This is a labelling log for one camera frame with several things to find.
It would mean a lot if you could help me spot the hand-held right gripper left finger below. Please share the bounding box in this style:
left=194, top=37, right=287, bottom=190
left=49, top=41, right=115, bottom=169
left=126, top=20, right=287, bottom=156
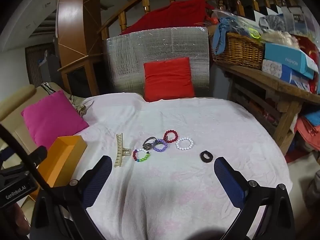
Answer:
left=32, top=155, right=112, bottom=240

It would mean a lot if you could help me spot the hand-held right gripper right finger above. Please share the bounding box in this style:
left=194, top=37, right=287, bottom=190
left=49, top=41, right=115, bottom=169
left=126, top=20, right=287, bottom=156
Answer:
left=214, top=156, right=296, bottom=240

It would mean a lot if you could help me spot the beige hair claw clip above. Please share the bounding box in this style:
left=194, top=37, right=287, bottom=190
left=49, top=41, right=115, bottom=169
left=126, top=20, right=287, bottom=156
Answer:
left=114, top=133, right=132, bottom=168

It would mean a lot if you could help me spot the orange box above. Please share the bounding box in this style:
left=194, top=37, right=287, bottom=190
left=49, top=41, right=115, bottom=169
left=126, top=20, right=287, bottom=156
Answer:
left=29, top=135, right=88, bottom=202

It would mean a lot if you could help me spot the multicoloured bead bracelet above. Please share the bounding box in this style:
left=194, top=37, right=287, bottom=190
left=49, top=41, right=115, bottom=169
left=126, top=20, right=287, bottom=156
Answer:
left=132, top=148, right=151, bottom=162

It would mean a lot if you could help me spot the white bead bracelet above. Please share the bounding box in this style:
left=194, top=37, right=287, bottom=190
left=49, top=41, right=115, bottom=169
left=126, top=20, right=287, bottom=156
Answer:
left=175, top=137, right=194, bottom=151

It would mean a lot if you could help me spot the grey metallic bracelet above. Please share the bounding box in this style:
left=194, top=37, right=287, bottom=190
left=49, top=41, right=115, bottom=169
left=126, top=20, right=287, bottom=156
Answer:
left=142, top=137, right=157, bottom=150

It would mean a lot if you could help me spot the purple bead bracelet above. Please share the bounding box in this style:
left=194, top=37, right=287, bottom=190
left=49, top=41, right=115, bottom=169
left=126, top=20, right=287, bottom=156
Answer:
left=153, top=139, right=168, bottom=152

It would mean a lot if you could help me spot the red bead bracelet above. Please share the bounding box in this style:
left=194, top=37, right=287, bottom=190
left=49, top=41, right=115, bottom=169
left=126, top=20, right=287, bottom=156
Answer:
left=163, top=129, right=178, bottom=143

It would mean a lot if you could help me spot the camouflage cloth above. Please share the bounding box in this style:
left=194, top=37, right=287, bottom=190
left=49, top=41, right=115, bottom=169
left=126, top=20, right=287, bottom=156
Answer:
left=67, top=94, right=94, bottom=117

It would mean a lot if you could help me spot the pink cushion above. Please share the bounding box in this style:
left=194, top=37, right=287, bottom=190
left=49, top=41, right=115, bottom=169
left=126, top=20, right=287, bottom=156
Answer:
left=21, top=90, right=90, bottom=149

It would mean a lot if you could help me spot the beige leather sofa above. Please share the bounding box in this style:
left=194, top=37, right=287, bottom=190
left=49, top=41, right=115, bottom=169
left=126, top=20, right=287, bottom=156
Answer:
left=0, top=81, right=63, bottom=155

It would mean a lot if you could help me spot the coral folded towel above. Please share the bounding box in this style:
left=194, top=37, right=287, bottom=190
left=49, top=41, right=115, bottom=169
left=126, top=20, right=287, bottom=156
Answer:
left=295, top=116, right=320, bottom=152

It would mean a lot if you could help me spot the wooden cabinet with glass door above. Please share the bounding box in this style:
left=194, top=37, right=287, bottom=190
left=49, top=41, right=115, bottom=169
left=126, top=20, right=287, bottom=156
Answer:
left=57, top=52, right=107, bottom=97

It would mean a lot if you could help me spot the striped cloth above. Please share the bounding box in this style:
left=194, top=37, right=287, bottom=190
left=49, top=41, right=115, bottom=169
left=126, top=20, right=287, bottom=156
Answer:
left=41, top=82, right=54, bottom=94

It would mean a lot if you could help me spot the wooden table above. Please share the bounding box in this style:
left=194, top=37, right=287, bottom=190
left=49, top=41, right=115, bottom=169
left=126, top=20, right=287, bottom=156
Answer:
left=215, top=61, right=320, bottom=155

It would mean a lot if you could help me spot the blue folded towel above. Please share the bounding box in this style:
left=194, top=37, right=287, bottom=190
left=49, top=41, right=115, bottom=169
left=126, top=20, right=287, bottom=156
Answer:
left=304, top=110, right=320, bottom=127

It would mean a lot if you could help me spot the red cushion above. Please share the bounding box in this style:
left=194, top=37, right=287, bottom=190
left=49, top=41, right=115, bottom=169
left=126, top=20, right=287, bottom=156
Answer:
left=143, top=57, right=195, bottom=102

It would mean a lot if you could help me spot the silver insulation mat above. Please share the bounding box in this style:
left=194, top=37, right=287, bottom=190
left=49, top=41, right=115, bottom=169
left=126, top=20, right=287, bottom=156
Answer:
left=104, top=26, right=210, bottom=99

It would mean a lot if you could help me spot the white and blue patterned box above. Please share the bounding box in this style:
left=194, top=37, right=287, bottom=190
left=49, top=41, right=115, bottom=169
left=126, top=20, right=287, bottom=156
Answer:
left=262, top=59, right=310, bottom=90

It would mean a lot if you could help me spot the rattan screen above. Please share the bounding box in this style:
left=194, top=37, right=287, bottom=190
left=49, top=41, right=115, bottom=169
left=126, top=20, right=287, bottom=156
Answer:
left=25, top=42, right=58, bottom=88

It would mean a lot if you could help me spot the wicker basket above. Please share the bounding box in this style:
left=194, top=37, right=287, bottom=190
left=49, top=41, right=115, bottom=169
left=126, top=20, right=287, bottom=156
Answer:
left=211, top=31, right=265, bottom=70

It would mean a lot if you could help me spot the teal cardboard box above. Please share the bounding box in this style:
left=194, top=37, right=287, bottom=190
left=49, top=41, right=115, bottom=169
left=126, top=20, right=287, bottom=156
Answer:
left=264, top=42, right=319, bottom=79

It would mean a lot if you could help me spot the blue cloth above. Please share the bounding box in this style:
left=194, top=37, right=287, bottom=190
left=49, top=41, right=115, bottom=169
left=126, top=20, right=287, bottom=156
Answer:
left=216, top=17, right=237, bottom=55

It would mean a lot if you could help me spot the cream fluffy bundle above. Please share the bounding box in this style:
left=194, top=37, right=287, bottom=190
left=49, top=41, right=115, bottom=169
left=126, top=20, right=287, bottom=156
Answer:
left=262, top=30, right=300, bottom=48

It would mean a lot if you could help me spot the red patterned bag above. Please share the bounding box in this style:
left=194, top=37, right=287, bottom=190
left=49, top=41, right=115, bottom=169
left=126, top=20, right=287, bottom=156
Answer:
left=295, top=35, right=320, bottom=93

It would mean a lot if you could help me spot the curved wooden column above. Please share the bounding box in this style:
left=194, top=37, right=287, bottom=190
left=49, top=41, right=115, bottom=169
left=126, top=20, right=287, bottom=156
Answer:
left=56, top=0, right=103, bottom=63

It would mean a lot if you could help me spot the clear plastic bag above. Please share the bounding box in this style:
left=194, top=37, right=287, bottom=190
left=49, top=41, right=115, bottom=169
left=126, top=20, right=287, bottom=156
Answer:
left=207, top=9, right=265, bottom=40

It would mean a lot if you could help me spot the red blanket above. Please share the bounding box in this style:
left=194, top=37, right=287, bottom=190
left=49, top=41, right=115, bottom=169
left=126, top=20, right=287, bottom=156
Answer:
left=120, top=0, right=215, bottom=35

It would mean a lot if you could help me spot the black cable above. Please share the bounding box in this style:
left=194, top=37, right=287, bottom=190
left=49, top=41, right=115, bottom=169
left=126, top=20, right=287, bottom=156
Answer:
left=0, top=123, right=52, bottom=192

